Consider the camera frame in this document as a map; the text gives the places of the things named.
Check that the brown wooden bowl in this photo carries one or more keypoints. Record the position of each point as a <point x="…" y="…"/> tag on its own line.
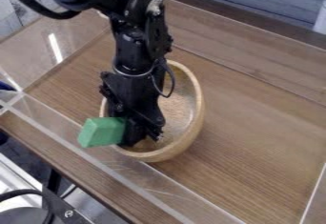
<point x="182" y="104"/>

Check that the clear acrylic tray enclosure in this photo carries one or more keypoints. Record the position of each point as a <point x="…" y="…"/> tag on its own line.
<point x="239" y="157"/>

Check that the black table leg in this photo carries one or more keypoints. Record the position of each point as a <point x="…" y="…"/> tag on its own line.
<point x="54" y="181"/>

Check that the black metal bracket with screw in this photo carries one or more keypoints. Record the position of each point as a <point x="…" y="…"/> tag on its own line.
<point x="64" y="214"/>

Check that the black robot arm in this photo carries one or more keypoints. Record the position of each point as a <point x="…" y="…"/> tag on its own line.
<point x="138" y="26"/>

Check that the green rectangular block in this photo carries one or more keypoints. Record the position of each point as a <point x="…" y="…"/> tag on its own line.
<point x="102" y="131"/>

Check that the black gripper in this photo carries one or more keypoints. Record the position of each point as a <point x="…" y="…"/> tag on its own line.
<point x="132" y="100"/>

